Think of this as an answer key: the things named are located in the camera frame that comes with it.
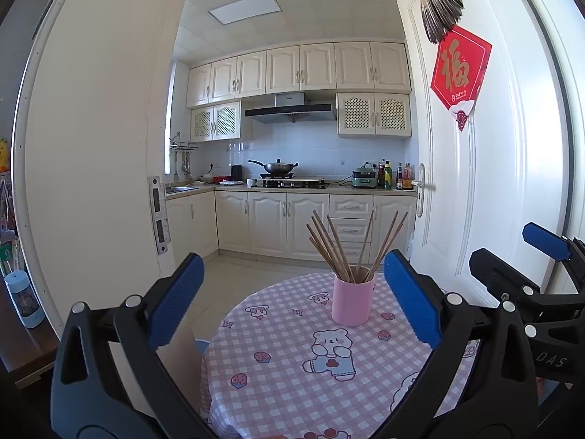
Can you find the gas stove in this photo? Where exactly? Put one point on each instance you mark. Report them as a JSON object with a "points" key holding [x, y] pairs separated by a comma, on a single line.
{"points": [[290, 184]]}

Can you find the cream upper wall cabinets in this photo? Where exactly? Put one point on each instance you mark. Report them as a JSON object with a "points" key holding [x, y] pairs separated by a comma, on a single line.
{"points": [[301, 71]]}

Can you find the blue water bottle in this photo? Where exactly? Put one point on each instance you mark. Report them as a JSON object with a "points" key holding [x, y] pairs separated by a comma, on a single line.
{"points": [[25, 302]]}

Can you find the ceiling light panel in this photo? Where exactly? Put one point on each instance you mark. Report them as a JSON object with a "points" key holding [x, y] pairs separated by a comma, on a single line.
{"points": [[244, 8]]}

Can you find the blue stool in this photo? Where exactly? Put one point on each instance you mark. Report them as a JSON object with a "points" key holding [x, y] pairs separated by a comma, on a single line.
{"points": [[203, 346]]}

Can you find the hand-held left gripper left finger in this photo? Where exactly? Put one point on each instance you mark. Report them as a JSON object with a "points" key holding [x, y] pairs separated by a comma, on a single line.
{"points": [[178, 302]]}

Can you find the yellow toy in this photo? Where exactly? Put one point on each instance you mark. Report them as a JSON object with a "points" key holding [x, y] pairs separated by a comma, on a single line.
{"points": [[3, 155]]}

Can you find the hanging utensil rack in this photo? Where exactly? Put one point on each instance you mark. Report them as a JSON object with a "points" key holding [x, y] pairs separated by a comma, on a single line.
{"points": [[183, 148]]}

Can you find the pink cup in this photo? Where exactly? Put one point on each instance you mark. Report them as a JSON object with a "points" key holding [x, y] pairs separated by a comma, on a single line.
{"points": [[353, 299]]}

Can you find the steel sink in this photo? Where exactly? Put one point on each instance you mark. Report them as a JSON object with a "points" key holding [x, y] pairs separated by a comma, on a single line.
{"points": [[180, 188]]}

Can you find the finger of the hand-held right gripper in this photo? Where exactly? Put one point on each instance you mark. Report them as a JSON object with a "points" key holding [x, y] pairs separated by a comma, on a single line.
{"points": [[546, 240], [502, 270]]}

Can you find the dark wooden table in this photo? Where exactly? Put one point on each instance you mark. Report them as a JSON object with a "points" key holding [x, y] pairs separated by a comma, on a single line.
{"points": [[23, 352]]}

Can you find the green electric cooker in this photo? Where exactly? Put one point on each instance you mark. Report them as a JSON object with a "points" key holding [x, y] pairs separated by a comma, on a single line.
{"points": [[364, 178]]}

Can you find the amber bottle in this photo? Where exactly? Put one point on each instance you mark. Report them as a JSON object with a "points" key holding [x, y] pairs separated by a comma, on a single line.
{"points": [[408, 179]]}

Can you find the white door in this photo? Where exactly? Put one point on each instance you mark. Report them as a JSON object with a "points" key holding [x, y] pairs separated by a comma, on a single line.
{"points": [[493, 183]]}

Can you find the bunch of wooden chopsticks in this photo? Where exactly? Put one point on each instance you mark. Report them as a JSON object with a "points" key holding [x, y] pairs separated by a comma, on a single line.
{"points": [[347, 270]]}

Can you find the dark sauce bottle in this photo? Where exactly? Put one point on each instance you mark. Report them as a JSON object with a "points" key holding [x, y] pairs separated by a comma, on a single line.
{"points": [[399, 179]]}

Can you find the steel wok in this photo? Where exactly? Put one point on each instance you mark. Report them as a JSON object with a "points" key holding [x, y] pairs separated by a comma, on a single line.
{"points": [[279, 168]]}

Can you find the metal lock strike plate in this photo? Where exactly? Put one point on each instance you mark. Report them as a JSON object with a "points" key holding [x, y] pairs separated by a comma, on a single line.
{"points": [[159, 215]]}

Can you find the red diamond wall poster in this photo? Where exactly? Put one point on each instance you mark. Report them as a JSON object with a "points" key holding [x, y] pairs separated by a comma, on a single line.
{"points": [[459, 71]]}

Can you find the steel range hood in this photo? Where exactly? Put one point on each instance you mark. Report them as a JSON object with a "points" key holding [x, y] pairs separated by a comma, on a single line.
{"points": [[290, 112]]}

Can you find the cream lattice-door cabinet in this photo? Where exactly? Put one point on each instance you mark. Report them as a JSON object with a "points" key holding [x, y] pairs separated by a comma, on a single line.
{"points": [[219, 121], [374, 114]]}

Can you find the red-capped dark bottle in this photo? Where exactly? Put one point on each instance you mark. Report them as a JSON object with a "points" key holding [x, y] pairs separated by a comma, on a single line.
{"points": [[381, 176]]}

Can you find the green yellow bottle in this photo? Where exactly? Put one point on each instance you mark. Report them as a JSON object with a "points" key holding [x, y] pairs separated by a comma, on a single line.
{"points": [[388, 177]]}

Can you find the person's right hand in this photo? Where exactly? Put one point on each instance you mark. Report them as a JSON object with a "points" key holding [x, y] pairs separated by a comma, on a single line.
{"points": [[542, 386]]}

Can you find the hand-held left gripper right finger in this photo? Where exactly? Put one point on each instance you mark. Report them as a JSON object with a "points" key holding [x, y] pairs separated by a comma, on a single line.
{"points": [[411, 302]]}

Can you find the window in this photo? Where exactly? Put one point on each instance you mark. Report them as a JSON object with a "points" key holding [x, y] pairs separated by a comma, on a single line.
{"points": [[175, 123]]}

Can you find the grey feather fan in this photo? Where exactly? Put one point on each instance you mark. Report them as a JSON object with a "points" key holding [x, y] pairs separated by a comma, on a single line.
{"points": [[438, 9]]}

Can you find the cream base cabinets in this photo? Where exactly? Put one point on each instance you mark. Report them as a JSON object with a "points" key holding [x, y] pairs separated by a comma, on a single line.
{"points": [[269, 224]]}

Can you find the red box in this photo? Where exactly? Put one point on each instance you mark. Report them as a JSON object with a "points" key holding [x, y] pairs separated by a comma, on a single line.
{"points": [[221, 179]]}

